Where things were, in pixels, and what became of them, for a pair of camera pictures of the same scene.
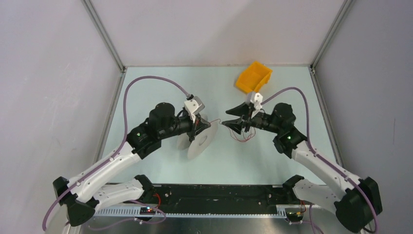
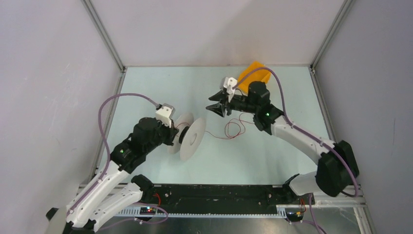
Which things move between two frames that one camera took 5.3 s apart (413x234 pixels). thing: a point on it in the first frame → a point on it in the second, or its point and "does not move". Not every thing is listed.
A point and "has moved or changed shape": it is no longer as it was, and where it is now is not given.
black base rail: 222,200 does not move
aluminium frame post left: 104,33 does not move
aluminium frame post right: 313,64 does not move
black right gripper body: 262,120 → 239,103
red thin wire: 250,137 has moved or changed shape
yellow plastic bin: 253,76 does not move
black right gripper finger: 235,125 → 218,107
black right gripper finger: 242,110 → 220,96
